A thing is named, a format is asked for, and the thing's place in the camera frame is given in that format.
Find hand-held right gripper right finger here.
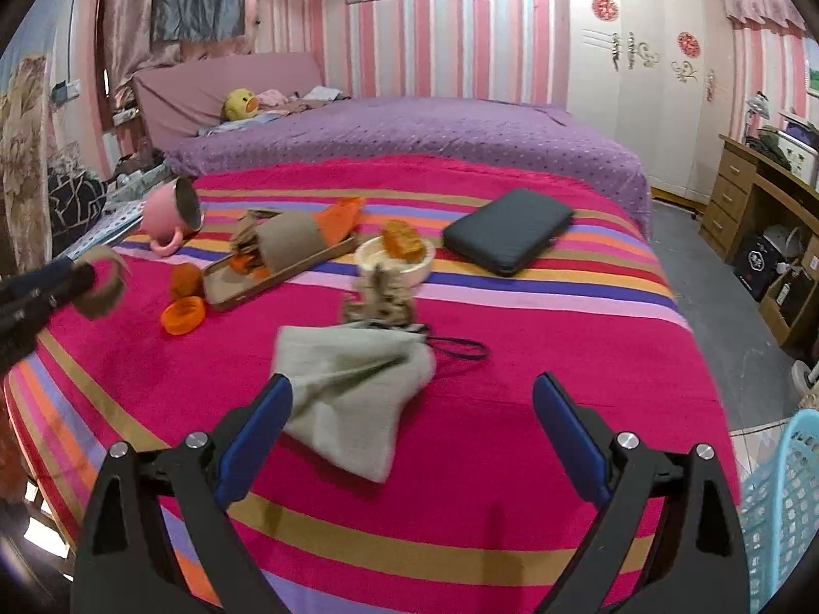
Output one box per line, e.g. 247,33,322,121
532,372,749,614

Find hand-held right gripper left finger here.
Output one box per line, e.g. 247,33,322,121
69,372,295,614

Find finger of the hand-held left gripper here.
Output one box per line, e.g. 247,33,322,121
0,307,61,375
0,262,98,316

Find cardboard tape ring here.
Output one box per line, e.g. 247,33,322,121
72,246,132,321

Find grey drawstring cloth pouch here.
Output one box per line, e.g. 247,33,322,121
272,321,490,484

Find brown paper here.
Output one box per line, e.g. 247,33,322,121
339,265,417,327
230,208,283,263

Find blue plastic basket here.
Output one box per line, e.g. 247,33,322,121
739,409,819,614

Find perforated white rack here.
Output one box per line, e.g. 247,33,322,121
54,195,155,263

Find black patterned cloth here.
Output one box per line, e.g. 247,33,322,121
48,166,110,250

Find striped pink blanket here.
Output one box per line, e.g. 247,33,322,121
3,155,743,614

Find pink mug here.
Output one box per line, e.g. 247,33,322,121
139,177,206,255

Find orange sponge ball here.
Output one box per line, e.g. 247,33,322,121
169,262,204,301

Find orange plastic lid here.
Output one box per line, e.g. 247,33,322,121
161,297,207,335

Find small orange scraps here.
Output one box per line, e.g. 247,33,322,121
229,254,273,281

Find large cardboard roll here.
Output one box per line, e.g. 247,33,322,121
256,212,334,273

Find black zip case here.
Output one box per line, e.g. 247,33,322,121
441,188,575,277

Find pink padded headboard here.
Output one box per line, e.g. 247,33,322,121
131,51,326,151

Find orange plastic wedge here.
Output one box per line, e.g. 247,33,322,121
316,197,367,240

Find orange sponge chunk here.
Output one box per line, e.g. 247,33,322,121
380,219,428,263

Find black printed box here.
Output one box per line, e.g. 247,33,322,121
732,233,778,301

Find yellow duck plush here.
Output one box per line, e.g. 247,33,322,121
223,88,260,121

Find open cardboard box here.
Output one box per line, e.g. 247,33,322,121
764,265,819,334

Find pink satin curtain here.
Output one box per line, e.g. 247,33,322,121
96,0,257,103

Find white appliance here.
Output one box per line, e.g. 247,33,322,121
764,224,804,270

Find pile of clothes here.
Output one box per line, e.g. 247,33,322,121
256,86,350,117

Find wooden desk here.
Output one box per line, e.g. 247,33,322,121
699,134,819,346

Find purple dotted bedspread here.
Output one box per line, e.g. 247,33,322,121
163,97,655,237

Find white wardrobe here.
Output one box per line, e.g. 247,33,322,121
566,0,743,206

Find white storage box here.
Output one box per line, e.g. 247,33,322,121
777,108,819,186

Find desk lamp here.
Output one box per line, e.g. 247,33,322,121
745,91,772,145

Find floral wall hanging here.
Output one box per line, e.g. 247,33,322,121
0,54,55,276

